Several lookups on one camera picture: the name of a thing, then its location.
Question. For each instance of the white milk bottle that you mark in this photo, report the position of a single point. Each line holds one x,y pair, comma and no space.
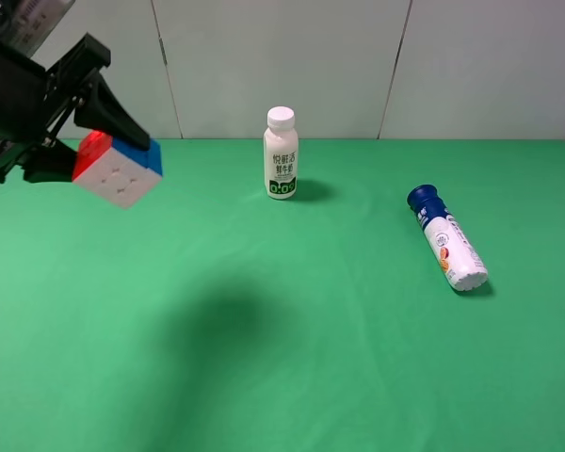
281,150

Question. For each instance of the multicoloured puzzle cube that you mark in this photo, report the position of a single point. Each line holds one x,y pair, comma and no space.
116,171

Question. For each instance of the white tube with blue cap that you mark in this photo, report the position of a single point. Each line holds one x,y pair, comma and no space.
458,259

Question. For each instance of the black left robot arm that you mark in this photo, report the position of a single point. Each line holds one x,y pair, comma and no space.
25,25

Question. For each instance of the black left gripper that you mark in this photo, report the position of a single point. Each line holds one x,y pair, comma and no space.
36,102

